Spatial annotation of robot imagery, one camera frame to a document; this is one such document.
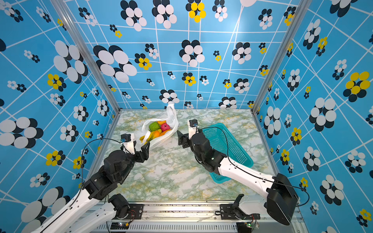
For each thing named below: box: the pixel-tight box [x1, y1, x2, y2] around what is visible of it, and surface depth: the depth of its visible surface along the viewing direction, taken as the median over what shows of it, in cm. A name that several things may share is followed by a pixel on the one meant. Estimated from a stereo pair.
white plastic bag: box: [141, 103, 180, 150], surface depth 84 cm
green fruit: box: [148, 121, 161, 132], surface depth 104 cm
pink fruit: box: [160, 122, 171, 132], surface depth 104 cm
